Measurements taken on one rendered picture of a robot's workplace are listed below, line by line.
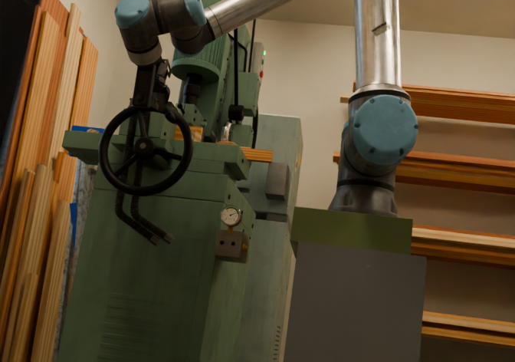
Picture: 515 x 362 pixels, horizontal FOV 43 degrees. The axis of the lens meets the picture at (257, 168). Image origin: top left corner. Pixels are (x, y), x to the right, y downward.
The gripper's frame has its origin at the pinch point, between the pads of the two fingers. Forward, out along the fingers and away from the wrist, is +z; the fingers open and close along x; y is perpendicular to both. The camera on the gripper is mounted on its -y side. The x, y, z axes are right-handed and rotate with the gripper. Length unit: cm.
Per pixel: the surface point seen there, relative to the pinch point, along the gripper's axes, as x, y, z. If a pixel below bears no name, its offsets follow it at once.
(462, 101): -113, 184, 189
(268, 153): -26.5, 14.8, 36.2
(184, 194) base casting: -4.4, -9.6, 28.6
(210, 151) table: -10.5, 4.3, 23.6
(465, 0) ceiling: -111, 248, 159
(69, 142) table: 37.8, 3.2, 24.0
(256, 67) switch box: -12, 66, 48
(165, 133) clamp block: 3.0, 4.7, 16.5
